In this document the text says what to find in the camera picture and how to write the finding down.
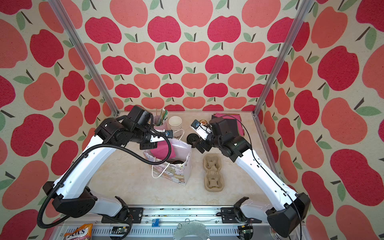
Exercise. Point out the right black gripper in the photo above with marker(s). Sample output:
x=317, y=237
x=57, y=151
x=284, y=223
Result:
x=202, y=142

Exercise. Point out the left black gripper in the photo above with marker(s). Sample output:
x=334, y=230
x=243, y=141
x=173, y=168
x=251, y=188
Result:
x=149, y=145

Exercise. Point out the pink paper napkin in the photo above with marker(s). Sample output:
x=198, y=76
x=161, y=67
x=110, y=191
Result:
x=161, y=151

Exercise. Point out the black plastic cup lid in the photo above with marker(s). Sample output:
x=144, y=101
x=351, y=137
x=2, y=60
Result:
x=177, y=162

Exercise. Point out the white patterned paper gift bag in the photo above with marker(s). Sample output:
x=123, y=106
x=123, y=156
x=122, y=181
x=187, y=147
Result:
x=179, y=173

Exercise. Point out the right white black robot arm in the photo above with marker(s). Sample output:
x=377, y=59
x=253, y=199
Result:
x=286, y=209

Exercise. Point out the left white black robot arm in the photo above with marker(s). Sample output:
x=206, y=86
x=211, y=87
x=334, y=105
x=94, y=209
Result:
x=70, y=197

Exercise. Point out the stack of pink napkins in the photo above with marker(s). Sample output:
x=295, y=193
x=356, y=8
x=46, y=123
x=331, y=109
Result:
x=234, y=122

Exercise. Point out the pink straw holder cup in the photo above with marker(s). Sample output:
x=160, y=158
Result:
x=159, y=126

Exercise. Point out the wrapped straws and stirrers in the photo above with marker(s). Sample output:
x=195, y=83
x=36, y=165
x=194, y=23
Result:
x=163, y=114

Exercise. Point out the stack of black cup lids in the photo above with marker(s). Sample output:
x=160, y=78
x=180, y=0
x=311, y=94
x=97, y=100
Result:
x=192, y=139

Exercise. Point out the stack of white paper cups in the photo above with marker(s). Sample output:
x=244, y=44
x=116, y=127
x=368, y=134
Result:
x=175, y=124

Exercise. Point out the brown cardboard cup carrier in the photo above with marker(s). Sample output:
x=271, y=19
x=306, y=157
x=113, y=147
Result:
x=213, y=180

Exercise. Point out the orange snack packet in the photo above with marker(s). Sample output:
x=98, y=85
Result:
x=82, y=233

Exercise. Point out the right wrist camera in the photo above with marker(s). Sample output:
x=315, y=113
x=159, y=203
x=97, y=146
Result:
x=200, y=129

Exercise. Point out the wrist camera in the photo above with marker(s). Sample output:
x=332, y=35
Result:
x=158, y=136
x=200, y=129

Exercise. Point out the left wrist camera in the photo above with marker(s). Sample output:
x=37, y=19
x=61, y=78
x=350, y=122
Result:
x=158, y=136

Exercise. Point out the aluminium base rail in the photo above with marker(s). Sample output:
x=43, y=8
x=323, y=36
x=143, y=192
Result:
x=173, y=223

